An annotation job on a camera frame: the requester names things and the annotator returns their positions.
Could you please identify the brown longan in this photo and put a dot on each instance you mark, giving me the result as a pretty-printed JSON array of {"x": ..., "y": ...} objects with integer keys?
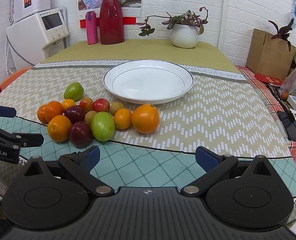
[
  {"x": 89, "y": 116},
  {"x": 115, "y": 106}
]

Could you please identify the tangerine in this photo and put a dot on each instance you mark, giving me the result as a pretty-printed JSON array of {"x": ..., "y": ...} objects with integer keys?
[
  {"x": 53, "y": 109},
  {"x": 41, "y": 114}
]

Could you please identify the big green oval fruit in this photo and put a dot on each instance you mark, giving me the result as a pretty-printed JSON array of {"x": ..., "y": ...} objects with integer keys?
[{"x": 103, "y": 126}]

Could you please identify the cardboard box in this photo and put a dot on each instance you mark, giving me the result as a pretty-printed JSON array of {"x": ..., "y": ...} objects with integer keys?
[{"x": 269, "y": 57}]

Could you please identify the dark red plum front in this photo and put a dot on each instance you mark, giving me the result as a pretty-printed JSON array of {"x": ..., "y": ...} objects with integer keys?
[{"x": 80, "y": 134}]

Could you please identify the purple green trailing plant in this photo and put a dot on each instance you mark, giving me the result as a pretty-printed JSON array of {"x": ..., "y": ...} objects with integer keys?
[{"x": 188, "y": 18}]

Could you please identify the small green fruit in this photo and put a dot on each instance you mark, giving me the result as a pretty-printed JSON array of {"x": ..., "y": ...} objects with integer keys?
[{"x": 74, "y": 91}]

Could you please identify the patterned tablecloth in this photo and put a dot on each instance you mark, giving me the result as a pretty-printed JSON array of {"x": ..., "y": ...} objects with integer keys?
[{"x": 222, "y": 112}]

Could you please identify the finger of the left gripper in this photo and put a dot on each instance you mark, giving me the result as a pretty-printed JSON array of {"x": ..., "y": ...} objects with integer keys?
[
  {"x": 7, "y": 112},
  {"x": 20, "y": 139}
]

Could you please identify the small orange kumquat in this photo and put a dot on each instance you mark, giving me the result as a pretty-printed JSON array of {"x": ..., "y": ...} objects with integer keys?
[{"x": 122, "y": 118}]

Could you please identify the pink bottle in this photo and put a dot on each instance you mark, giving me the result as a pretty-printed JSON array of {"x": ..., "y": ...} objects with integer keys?
[{"x": 91, "y": 27}]

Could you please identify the white plant pot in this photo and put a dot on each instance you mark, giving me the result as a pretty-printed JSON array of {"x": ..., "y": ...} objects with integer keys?
[{"x": 184, "y": 36}]

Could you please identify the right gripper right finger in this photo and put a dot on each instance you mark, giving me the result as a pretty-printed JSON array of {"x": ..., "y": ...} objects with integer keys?
[{"x": 217, "y": 168}]

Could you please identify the white water dispenser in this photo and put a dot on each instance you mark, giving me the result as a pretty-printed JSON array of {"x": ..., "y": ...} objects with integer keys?
[{"x": 37, "y": 37}]

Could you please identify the black phone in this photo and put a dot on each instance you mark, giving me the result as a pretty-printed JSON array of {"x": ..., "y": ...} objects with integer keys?
[{"x": 288, "y": 124}]

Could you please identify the dark red plum back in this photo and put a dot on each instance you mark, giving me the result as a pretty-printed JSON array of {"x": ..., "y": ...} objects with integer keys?
[{"x": 75, "y": 113}]

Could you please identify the large orange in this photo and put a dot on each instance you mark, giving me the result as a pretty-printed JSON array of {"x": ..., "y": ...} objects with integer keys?
[{"x": 145, "y": 119}]

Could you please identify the red yellow apple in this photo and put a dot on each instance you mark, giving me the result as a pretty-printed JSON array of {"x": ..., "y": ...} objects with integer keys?
[{"x": 86, "y": 104}]

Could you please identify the red thermos jug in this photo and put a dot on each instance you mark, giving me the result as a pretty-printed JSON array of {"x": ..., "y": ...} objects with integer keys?
[{"x": 111, "y": 22}]

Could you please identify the white round plate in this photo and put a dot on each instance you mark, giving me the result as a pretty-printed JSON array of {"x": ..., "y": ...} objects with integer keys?
[{"x": 148, "y": 81}]

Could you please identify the red envelope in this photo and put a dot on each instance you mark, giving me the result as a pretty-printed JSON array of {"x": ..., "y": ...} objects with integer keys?
[{"x": 267, "y": 79}]

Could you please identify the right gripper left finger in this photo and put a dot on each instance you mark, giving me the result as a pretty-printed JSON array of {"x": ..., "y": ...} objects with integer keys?
[{"x": 78, "y": 166}]

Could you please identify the small yellow orange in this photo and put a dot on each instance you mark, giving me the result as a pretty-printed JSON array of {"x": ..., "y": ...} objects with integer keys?
[{"x": 68, "y": 103}]

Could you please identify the dark red plum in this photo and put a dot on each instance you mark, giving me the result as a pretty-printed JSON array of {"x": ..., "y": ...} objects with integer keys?
[
  {"x": 75, "y": 113},
  {"x": 80, "y": 134}
]

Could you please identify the dark purple plant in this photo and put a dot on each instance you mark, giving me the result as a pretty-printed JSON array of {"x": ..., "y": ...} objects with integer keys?
[{"x": 283, "y": 33}]

